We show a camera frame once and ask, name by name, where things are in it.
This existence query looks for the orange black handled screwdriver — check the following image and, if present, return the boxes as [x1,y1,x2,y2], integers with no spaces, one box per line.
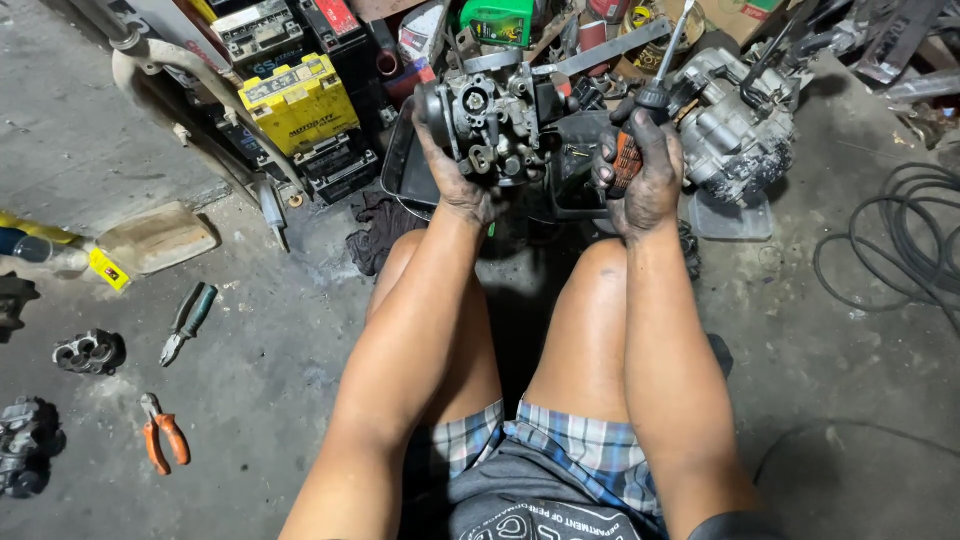
[606,0,696,201]

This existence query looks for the white curved metal frame tube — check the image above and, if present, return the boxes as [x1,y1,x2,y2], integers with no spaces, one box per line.
[67,0,310,198]

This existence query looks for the pile of old batteries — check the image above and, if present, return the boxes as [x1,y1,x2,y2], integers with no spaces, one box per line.
[180,0,399,162]

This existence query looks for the grey printed shirt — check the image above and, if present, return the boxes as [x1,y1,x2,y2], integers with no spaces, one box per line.
[442,438,789,540]

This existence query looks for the heap of workshop clutter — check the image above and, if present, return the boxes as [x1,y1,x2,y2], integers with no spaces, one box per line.
[352,0,960,151]

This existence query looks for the flat grey metal bar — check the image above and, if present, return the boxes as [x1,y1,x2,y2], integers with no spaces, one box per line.
[531,18,673,79]

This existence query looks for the person's right hand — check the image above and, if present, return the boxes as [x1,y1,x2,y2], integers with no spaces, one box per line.
[591,97,686,243]

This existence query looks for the orange handled pliers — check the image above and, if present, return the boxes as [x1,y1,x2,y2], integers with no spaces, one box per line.
[140,392,192,477]

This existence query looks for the thin black floor cable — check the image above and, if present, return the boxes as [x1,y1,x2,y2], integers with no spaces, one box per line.
[753,420,960,489]

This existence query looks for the plaid shorts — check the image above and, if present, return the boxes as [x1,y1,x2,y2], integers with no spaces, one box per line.
[427,397,665,526]

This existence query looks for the grey metal engine block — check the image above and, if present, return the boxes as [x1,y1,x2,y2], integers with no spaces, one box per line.
[663,47,801,208]

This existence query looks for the dark metal part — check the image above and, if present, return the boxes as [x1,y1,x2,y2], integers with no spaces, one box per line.
[0,271,42,345]

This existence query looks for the dark dirty rag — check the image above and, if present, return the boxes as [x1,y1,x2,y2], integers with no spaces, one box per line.
[345,189,430,277]

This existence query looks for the green handled pliers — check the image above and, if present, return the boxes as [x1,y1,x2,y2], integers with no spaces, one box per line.
[159,282,219,369]

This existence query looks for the grey metal carburetor body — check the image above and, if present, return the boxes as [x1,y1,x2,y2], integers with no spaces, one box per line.
[0,396,67,499]

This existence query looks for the black plastic tray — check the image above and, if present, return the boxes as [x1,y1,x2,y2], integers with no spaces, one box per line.
[380,96,624,223]

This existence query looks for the small grey metal engine part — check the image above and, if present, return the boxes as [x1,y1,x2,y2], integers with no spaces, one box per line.
[51,328,127,376]

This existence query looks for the person's left hand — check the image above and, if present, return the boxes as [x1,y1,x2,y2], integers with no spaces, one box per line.
[411,98,511,229]

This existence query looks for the black motorcycle battery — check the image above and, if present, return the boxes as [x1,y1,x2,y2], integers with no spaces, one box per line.
[291,131,381,206]

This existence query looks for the green oil bottle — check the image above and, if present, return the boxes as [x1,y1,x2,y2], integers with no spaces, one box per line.
[459,0,535,49]

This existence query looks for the yellow motorcycle battery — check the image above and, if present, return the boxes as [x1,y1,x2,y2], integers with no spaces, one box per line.
[237,52,362,159]

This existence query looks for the grey metal carburetor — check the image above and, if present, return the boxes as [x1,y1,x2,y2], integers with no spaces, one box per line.
[414,46,569,189]

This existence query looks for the clear plastic container lid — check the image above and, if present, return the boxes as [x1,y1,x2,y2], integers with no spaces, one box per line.
[687,189,775,243]

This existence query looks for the coiled black cable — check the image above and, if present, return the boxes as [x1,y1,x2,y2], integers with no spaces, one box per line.
[813,162,960,339]

